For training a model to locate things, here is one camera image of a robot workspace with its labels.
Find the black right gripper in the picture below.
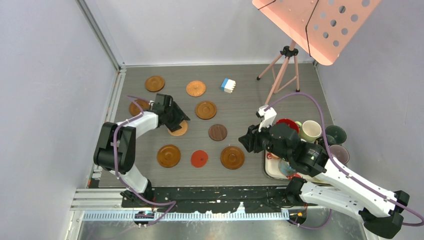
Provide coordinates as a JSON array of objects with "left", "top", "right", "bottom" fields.
[{"left": 238, "top": 118, "right": 291, "bottom": 162}]

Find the woven rattan coaster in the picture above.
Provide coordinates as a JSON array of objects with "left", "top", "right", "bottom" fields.
[
  {"left": 186, "top": 80, "right": 206, "bottom": 97},
  {"left": 167, "top": 120, "right": 188, "bottom": 137}
]

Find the dark walnut coaster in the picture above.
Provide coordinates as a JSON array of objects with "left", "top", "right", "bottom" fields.
[{"left": 208, "top": 124, "right": 228, "bottom": 142}]

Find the brown ringed coaster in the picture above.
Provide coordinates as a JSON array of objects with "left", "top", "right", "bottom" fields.
[
  {"left": 220, "top": 146, "right": 245, "bottom": 170},
  {"left": 128, "top": 98, "right": 150, "bottom": 117},
  {"left": 156, "top": 144, "right": 181, "bottom": 168},
  {"left": 195, "top": 100, "right": 217, "bottom": 120},
  {"left": 144, "top": 75, "right": 165, "bottom": 92}
]

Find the red apple paper coaster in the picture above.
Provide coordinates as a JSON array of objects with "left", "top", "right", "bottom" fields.
[{"left": 190, "top": 150, "right": 209, "bottom": 168}]

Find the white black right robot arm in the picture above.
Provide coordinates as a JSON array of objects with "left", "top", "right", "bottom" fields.
[{"left": 238, "top": 123, "right": 410, "bottom": 239}]

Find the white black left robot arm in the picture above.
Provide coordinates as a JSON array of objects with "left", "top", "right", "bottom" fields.
[{"left": 93, "top": 93, "right": 190, "bottom": 207}]

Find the small orange cup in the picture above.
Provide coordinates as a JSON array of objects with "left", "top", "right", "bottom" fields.
[{"left": 266, "top": 152, "right": 281, "bottom": 160}]

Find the white tray black rim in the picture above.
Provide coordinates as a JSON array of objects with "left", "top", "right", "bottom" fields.
[{"left": 264, "top": 151, "right": 331, "bottom": 186}]

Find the black floral mug red inside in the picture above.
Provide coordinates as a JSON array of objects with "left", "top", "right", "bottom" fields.
[{"left": 276, "top": 118, "right": 300, "bottom": 133}]

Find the blue butterfly plate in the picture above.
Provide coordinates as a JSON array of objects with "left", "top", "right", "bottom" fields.
[{"left": 278, "top": 159, "right": 297, "bottom": 179}]

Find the blue white toy block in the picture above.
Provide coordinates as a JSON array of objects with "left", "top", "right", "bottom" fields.
[{"left": 220, "top": 78, "right": 236, "bottom": 94}]

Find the cream green mug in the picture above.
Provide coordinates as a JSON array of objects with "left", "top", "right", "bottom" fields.
[{"left": 295, "top": 120, "right": 323, "bottom": 143}]

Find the dark green mug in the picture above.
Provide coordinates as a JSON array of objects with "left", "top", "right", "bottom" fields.
[{"left": 325, "top": 125, "right": 347, "bottom": 146}]

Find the grey purple mug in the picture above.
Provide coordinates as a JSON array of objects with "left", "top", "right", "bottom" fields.
[{"left": 329, "top": 144, "right": 350, "bottom": 165}]

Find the pink music stand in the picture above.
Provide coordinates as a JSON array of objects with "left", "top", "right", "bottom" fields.
[{"left": 252, "top": 0, "right": 380, "bottom": 95}]

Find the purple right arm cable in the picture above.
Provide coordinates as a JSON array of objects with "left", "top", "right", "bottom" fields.
[{"left": 263, "top": 91, "right": 424, "bottom": 231}]

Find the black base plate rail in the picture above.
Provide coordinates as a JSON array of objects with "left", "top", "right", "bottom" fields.
[{"left": 70, "top": 185, "right": 332, "bottom": 229}]

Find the aluminium frame post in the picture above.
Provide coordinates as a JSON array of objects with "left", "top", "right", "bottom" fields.
[{"left": 75, "top": 0, "right": 126, "bottom": 72}]

